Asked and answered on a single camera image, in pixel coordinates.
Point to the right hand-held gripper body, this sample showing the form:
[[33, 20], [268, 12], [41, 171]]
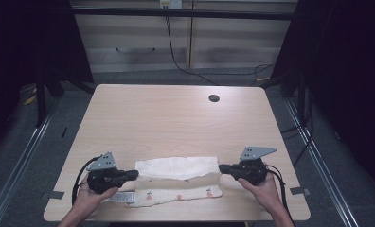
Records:
[[252, 171]]

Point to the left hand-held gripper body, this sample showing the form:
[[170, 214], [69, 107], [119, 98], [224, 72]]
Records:
[[102, 179]]

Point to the white towel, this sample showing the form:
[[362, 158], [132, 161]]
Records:
[[176, 179]]

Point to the person's left hand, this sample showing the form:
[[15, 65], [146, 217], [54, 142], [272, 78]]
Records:
[[87, 200]]

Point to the person's right hand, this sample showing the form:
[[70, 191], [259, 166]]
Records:
[[267, 194]]

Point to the grey tape strip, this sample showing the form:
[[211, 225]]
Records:
[[56, 195], [300, 191]]

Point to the small black floor strip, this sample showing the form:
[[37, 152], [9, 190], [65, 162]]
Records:
[[64, 132]]

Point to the black table grommet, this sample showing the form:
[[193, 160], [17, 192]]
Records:
[[214, 98]]

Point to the black stand leg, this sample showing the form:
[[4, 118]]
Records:
[[41, 101]]

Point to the yellow floor tape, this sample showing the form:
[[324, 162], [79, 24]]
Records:
[[30, 100]]

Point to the dark curtain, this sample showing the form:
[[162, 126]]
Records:
[[31, 47], [346, 78]]

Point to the black horizontal bar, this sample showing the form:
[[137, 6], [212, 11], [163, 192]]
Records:
[[182, 13]]

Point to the metal floor rail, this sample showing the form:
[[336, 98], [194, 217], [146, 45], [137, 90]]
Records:
[[18, 164], [321, 164]]

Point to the white wall socket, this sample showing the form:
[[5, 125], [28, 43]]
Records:
[[170, 3]]

